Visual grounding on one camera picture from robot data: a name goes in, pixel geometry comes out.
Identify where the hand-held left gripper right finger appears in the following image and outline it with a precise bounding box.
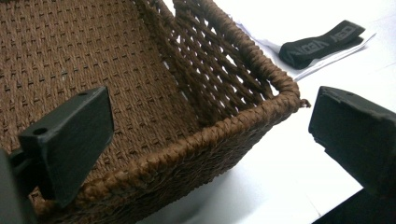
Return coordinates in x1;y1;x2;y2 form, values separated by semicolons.
307;86;396;198

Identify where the black elastic band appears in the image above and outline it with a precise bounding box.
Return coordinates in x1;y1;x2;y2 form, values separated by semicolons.
277;20;366;70

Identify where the brown woven basket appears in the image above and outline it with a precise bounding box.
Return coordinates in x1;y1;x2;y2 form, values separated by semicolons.
0;0;312;224

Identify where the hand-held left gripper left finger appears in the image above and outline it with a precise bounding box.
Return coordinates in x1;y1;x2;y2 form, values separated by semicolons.
18;86;115;208

